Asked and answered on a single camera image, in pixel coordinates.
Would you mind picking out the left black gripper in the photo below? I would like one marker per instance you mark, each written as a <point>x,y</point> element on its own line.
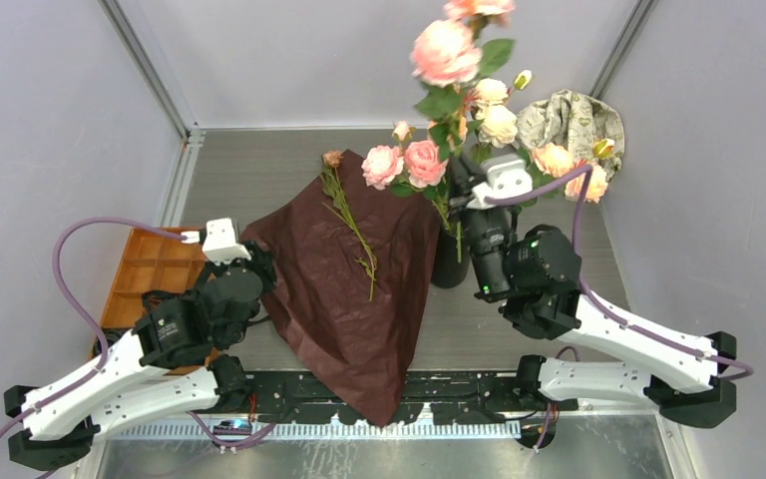
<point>259,258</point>

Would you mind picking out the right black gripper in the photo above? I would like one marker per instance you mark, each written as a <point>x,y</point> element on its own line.
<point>463,178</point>

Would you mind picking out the pink rose stem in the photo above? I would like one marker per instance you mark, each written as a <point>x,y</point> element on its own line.
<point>421,167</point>

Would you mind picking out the cream peach rose stem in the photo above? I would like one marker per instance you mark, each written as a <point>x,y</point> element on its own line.
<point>489,103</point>

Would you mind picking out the peach orange rose stem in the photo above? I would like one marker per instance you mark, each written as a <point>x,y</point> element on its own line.
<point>454,66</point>

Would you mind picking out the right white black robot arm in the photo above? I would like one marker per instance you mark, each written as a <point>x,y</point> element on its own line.
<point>535,280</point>

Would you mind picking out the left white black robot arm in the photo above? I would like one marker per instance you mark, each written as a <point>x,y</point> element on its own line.
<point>172,361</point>

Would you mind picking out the black cylindrical vase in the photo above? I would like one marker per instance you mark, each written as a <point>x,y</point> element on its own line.
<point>451,262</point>

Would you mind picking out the rolled dark necktie upper-left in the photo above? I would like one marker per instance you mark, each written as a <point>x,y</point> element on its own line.
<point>153,298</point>

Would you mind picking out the orange wooden compartment tray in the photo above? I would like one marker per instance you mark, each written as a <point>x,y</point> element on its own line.
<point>148,262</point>

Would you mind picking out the cream patterned cloth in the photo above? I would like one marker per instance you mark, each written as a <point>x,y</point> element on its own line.
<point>577,122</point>

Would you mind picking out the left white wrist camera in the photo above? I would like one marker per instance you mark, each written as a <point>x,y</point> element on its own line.
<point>219,241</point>

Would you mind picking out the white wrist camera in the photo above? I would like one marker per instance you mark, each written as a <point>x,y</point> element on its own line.
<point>219,241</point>
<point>506,182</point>

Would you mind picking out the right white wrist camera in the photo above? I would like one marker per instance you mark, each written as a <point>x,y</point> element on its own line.
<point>506,182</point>

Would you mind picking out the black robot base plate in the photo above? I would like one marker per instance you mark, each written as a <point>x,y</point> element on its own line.
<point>454,397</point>

